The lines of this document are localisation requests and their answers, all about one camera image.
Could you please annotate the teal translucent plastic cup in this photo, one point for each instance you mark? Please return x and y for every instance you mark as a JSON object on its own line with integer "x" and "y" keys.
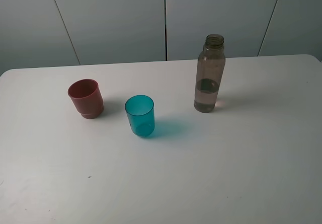
{"x": 140, "y": 113}

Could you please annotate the smoky clear plastic bottle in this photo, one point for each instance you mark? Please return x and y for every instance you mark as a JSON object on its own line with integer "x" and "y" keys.
{"x": 210, "y": 67}

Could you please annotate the red plastic cup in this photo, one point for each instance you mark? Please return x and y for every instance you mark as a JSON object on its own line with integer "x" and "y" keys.
{"x": 86, "y": 97}

